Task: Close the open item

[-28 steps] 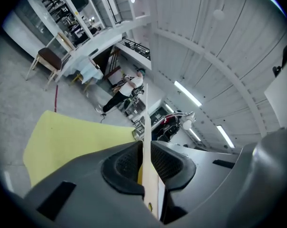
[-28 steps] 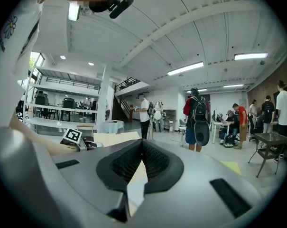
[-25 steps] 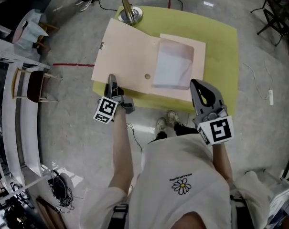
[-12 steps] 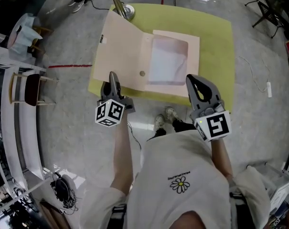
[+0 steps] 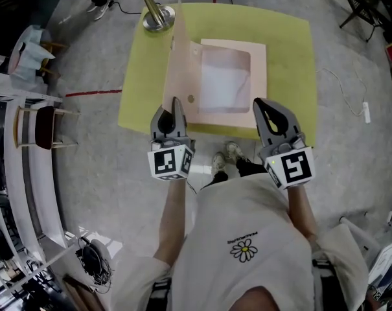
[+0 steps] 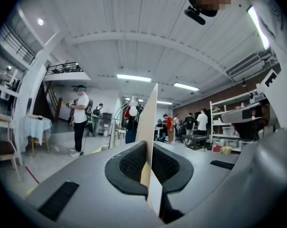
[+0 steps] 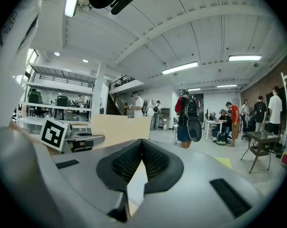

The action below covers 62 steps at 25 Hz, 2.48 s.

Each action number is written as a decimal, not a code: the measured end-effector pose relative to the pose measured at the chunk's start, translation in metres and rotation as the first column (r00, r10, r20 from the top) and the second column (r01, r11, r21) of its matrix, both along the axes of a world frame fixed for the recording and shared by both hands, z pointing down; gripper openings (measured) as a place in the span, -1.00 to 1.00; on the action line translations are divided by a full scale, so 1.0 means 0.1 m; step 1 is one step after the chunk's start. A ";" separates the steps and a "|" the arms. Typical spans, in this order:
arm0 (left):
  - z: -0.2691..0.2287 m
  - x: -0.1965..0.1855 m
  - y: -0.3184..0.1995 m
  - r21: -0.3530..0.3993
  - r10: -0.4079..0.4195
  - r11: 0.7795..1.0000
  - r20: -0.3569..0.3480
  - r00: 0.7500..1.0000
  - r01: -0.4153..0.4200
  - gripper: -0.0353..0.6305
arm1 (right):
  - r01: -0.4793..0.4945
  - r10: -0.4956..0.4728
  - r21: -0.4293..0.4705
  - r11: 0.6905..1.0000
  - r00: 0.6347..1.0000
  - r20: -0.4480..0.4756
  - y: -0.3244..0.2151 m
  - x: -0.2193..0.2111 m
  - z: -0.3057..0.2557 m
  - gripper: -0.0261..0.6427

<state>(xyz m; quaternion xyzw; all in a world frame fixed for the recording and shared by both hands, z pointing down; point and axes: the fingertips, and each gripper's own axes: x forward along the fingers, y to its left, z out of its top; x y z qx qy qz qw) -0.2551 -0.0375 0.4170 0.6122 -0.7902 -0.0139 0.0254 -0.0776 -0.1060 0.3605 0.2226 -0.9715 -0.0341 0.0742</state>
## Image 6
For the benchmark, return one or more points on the white ceiling air conditioner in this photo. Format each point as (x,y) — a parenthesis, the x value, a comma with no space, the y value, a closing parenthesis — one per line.
(250,66)

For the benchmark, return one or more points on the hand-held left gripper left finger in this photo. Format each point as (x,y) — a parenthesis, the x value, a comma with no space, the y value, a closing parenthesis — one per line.
(91,182)

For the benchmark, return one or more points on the round ceiling spotlight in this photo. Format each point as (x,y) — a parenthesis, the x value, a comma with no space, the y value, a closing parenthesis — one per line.
(40,21)

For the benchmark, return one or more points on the black mezzanine railing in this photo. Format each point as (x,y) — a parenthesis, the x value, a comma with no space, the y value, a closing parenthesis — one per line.
(62,68)

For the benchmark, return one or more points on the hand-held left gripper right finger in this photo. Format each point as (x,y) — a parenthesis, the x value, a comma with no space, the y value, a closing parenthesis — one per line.
(193,172)

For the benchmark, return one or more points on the black head-worn camera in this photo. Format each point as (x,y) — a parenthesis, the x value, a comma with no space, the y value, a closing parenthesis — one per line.
(195,15)

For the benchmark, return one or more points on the yellow box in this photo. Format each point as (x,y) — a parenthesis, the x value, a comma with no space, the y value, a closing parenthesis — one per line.
(226,150)

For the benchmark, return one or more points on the beige folder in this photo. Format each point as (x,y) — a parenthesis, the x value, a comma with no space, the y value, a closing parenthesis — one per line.
(148,117)

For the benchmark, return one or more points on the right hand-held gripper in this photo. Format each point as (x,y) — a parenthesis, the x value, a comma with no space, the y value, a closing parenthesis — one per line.
(277,103)

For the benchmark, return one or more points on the white metal shelf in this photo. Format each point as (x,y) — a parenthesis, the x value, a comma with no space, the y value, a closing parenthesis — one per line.
(216,117)

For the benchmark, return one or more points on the round table with white cloth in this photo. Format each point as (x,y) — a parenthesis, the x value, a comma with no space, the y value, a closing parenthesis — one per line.
(36,125)

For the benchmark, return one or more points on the dark staircase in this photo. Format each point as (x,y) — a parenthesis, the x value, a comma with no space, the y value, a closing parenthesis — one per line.
(52,101)

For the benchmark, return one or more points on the black low table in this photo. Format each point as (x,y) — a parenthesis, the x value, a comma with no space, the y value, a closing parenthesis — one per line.
(195,138)

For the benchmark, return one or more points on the wooden chair with brown seat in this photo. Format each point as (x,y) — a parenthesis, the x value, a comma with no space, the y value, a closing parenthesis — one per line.
(3,148)

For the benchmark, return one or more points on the long ceiling light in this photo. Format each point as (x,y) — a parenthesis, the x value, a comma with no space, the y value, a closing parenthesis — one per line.
(133,78)
(133,99)
(186,86)
(258,27)
(164,102)

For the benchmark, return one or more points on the red floor tape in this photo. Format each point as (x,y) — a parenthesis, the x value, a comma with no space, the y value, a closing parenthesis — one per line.
(31,174)

